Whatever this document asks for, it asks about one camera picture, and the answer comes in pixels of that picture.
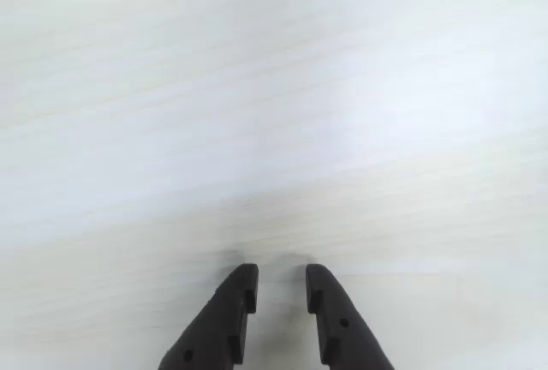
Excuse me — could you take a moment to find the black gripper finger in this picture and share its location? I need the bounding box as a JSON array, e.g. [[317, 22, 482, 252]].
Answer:
[[305, 263, 396, 370], [157, 263, 259, 370]]

